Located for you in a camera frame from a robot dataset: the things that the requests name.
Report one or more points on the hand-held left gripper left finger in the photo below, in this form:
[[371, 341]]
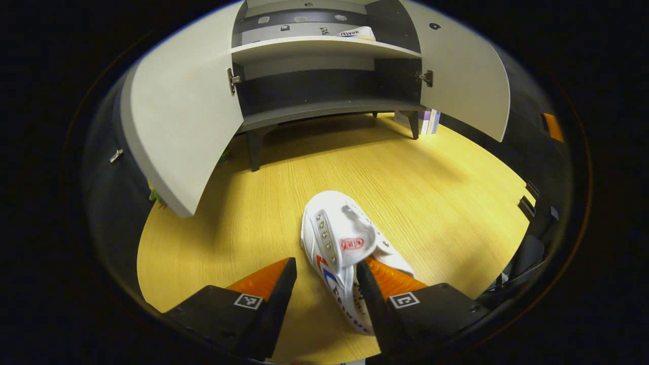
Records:
[[274, 309]]

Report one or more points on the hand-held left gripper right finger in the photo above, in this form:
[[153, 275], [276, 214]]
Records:
[[375, 314]]

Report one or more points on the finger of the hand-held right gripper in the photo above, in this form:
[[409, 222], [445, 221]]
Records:
[[552, 126]]

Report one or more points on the white canvas shoe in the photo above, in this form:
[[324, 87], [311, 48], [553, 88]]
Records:
[[334, 223], [357, 34]]

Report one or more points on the white shoe cabinet door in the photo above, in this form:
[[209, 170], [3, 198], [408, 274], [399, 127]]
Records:
[[182, 111], [466, 76]]

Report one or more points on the stack of books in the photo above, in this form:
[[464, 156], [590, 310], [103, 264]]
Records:
[[430, 121]]

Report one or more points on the silver cloth clip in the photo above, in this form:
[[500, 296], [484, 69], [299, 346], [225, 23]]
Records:
[[116, 156]]

